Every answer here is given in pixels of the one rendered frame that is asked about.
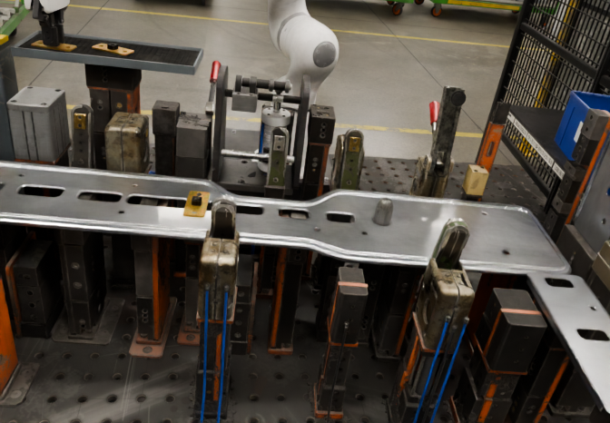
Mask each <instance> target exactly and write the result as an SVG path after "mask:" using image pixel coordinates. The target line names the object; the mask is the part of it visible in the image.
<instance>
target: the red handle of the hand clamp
mask: <svg viewBox="0 0 610 423"><path fill-rule="evenodd" d="M439 107H440V105H439V102H436V101H433V102H432V103H430V104H429V113H430V125H431V126H432V139H433V138H434V134H435V130H436V125H437V120H438V112H439ZM442 166H444V161H443V154H442V152H438V154H437V159H436V163H435V167H437V168H441V167H442Z"/></svg>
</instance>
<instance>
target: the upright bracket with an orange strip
mask: <svg viewBox="0 0 610 423"><path fill-rule="evenodd" d="M510 107H511V103H502V102H497V103H496V105H495V109H494V112H493V114H492V117H491V122H489V124H488V127H487V132H486V135H485V138H484V141H483V144H482V147H481V150H480V154H479V156H478V159H477V165H480V166H485V168H486V169H487V171H488V173H489V174H490V172H491V169H492V166H493V163H494V160H495V157H496V154H497V149H498V146H499V144H500V141H501V138H502V135H503V131H504V129H505V124H506V121H507V117H508V114H509V111H510ZM491 143H492V144H491ZM490 144H491V147H490V150H489V153H487V152H488V149H489V146H490Z"/></svg>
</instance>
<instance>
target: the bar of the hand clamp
mask: <svg viewBox="0 0 610 423"><path fill-rule="evenodd" d="M465 101H466V95H465V89H463V88H462V87H457V86H449V85H445V86H444V90H443V94H442V98H441V103H440V107H439V112H438V120H437V125H436V130H435V134H434V138H433V143H432V147H431V152H430V155H431V158H432V163H431V167H430V171H429V172H434V167H435V163H436V159H437V154H438V152H444V156H443V161H444V166H442V167H441V169H440V170H441V171H442V172H443V173H444V174H447V172H448V165H449V160H450V156H451V152H452V148H453V143H454V139H455V135H456V130H457V127H458V119H459V115H460V110H461V106H462V104H463V103H464V102H465Z"/></svg>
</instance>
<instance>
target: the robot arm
mask: <svg viewBox="0 0 610 423"><path fill-rule="evenodd" d="M69 3H70V0H25V8H26V10H28V11H32V10H33V14H32V17H33V19H35V20H38V21H39V25H40V26H41V29H42V37H43V44H44V45H50V46H56V47H57V46H59V42H60V44H64V42H65V40H64V25H61V24H63V23H64V11H65V10H66V8H67V6H68V5H69ZM42 8H44V10H42ZM47 15H48V16H49V18H48V17H47ZM268 20H269V30H270V35H271V40H272V42H273V44H274V46H275V47H276V48H277V49H278V51H280V52H281V53H282V54H283V55H285V56H286V57H287V58H289V59H290V70H289V71H288V73H287V74H286V75H284V76H282V77H281V78H279V79H278V80H277V81H279V82H286V80H289V81H290V84H291V90H290V91H289V93H285V91H283V93H281V94H283V95H292V96H300V87H301V80H302V76H303V74H309V75H310V100H309V108H308V109H310V105H311V104H315V102H316V96H317V92H318V90H319V88H320V86H321V84H322V83H323V82H324V81H325V80H326V79H327V77H328V76H329V75H330V74H331V73H332V71H333V70H334V68H335V66H336V64H337V61H338V58H339V43H338V40H337V37H336V35H335V34H334V33H333V32H332V31H331V30H330V29H329V28H328V27H327V26H326V25H324V24H322V23H320V22H319V21H317V20H315V19H314V18H312V17H310V15H309V13H308V11H307V8H306V4H305V0H268ZM58 40H59V41H58ZM309 115H310V112H308V115H307V122H306V131H305V139H304V147H303V155H302V163H301V169H300V179H303V173H304V165H305V158H306V151H307V144H308V122H309ZM297 116H298V112H295V115H294V123H293V128H292V136H291V146H290V155H291V156H292V155H293V147H294V139H295V132H296V123H297Z"/></svg>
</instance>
